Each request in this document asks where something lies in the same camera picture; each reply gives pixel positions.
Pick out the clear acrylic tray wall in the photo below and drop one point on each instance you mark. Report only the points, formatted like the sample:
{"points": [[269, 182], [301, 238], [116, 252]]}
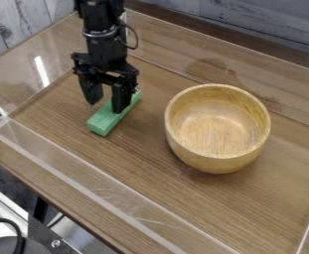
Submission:
{"points": [[121, 185]]}

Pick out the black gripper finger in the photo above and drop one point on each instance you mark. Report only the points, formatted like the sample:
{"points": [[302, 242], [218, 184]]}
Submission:
{"points": [[91, 89], [120, 97]]}

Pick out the green rectangular block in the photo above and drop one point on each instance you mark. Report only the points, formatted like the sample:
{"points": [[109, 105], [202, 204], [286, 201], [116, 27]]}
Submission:
{"points": [[104, 119]]}

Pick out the light wooden bowl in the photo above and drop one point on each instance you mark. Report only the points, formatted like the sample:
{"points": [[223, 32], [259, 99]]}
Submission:
{"points": [[216, 126]]}

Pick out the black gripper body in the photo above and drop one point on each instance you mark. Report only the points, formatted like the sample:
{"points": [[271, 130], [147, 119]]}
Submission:
{"points": [[104, 60]]}

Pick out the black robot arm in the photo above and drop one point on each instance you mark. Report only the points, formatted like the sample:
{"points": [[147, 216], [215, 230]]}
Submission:
{"points": [[100, 15]]}

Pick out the black metal bracket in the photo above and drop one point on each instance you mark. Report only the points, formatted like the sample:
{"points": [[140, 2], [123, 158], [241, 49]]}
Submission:
{"points": [[42, 241]]}

